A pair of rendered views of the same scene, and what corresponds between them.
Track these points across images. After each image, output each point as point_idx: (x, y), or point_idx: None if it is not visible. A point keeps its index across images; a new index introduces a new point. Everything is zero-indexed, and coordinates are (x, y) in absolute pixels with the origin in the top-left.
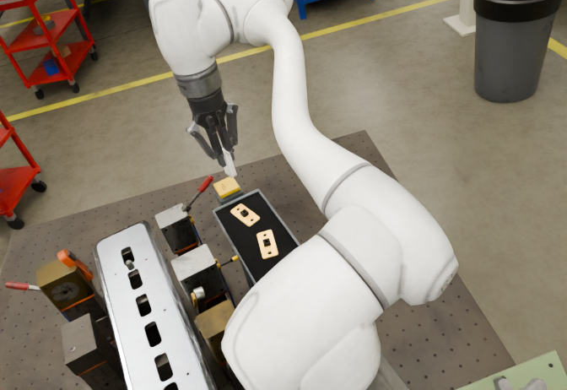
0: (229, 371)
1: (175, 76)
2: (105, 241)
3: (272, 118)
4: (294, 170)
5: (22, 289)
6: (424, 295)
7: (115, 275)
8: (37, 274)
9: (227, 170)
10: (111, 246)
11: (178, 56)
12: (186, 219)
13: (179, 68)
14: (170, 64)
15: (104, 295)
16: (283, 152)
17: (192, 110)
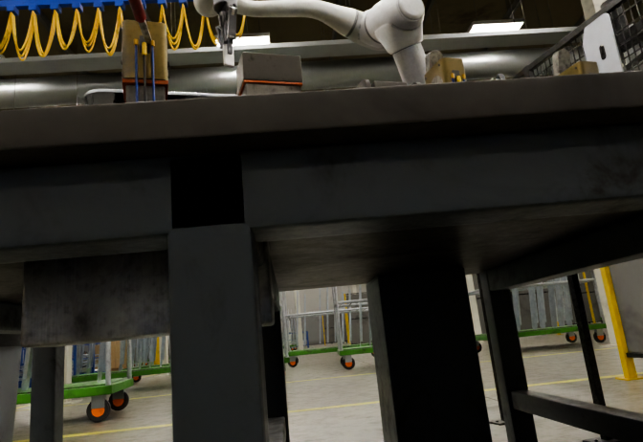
0: (370, 85)
1: None
2: (98, 96)
3: (302, 1)
4: (334, 9)
5: (144, 12)
6: None
7: (177, 99)
8: (136, 21)
9: (231, 58)
10: (116, 99)
11: None
12: None
13: None
14: None
15: (201, 93)
16: (323, 5)
17: (231, 0)
